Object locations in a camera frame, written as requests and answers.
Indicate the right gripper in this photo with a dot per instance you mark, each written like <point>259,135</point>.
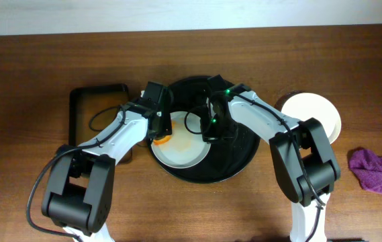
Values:
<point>211,131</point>

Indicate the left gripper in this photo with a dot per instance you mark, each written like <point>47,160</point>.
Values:
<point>161,126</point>

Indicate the green orange sponge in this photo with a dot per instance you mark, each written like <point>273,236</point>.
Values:
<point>163,137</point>

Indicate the grey plate with sauce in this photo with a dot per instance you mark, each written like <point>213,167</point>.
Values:
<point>182,149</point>

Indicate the white plate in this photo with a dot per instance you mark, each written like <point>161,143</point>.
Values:
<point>304,106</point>

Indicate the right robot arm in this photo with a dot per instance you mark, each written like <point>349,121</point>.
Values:
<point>304,162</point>

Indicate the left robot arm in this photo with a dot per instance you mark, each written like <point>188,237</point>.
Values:
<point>80,184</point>

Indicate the rectangular black tray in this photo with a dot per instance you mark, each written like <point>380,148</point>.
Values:
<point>91,109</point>

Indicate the round black tray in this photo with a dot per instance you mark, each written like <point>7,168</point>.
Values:
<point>232,144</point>

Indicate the purple cloth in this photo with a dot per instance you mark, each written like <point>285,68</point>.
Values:
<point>367,167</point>

